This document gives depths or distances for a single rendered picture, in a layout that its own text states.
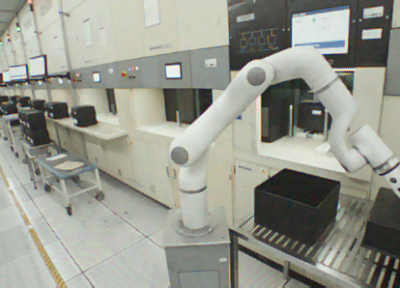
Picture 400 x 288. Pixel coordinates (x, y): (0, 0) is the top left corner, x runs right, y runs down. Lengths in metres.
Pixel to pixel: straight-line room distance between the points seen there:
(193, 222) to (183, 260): 0.16
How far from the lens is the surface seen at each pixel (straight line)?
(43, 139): 4.60
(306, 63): 0.87
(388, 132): 1.38
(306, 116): 2.04
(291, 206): 1.03
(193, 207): 1.07
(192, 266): 1.16
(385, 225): 0.94
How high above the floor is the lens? 1.43
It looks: 17 degrees down
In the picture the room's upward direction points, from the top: 4 degrees counter-clockwise
